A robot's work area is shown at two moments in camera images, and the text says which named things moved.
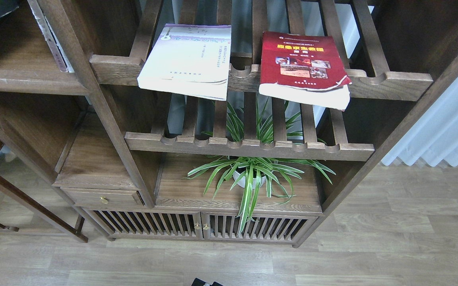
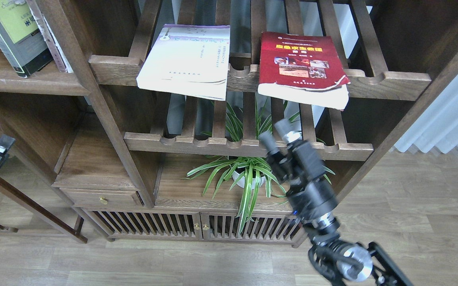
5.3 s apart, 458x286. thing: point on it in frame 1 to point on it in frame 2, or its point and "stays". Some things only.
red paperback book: x=306 y=69 stays
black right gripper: x=197 y=282 to x=298 y=164
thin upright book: x=59 y=53 stays
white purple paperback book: x=192 y=60 stays
